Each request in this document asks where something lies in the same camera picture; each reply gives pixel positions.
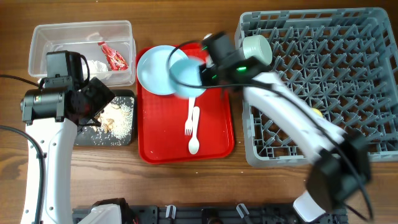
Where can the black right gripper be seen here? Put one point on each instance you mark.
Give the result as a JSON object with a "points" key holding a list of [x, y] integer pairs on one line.
{"points": [[206, 76]]}

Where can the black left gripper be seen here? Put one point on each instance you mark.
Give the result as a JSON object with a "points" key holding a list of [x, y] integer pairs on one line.
{"points": [[101, 94]]}

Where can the light blue bowl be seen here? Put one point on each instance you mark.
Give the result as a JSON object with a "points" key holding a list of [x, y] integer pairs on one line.
{"points": [[187, 71]]}

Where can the food scraps and rice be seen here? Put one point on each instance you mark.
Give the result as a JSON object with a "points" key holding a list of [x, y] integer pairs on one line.
{"points": [[119, 121]]}

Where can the white napkin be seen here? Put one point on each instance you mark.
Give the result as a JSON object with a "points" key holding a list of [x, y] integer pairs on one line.
{"points": [[97, 69]]}

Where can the mint green bowl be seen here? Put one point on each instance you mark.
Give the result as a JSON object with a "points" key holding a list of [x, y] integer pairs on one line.
{"points": [[259, 47]]}

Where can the red snack wrapper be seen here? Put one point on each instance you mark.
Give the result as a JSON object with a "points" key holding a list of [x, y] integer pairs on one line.
{"points": [[114, 58]]}

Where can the white plastic fork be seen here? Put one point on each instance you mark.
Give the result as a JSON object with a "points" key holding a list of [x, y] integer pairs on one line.
{"points": [[189, 121]]}

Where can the light blue plate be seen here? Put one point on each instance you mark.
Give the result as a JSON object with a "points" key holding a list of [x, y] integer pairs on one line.
{"points": [[151, 70]]}

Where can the white plastic spoon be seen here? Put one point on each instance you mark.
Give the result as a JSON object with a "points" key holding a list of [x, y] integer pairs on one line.
{"points": [[193, 145]]}

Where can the yellow plastic cup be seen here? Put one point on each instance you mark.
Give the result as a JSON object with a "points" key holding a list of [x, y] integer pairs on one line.
{"points": [[318, 112]]}

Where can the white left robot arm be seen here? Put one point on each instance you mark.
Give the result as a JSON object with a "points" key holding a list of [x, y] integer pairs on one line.
{"points": [[54, 114]]}

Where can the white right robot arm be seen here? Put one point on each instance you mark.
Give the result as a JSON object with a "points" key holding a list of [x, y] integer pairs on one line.
{"points": [[340, 162]]}

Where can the black food waste tray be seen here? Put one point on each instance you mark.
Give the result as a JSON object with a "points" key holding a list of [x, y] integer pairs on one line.
{"points": [[124, 137]]}

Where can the grey dishwasher rack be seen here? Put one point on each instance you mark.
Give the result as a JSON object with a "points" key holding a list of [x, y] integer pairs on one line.
{"points": [[342, 62]]}

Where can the clear plastic bin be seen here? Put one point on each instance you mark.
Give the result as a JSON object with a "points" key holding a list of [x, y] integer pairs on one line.
{"points": [[83, 37]]}

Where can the red serving tray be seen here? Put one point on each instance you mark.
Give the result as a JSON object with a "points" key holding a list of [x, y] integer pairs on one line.
{"points": [[160, 127]]}

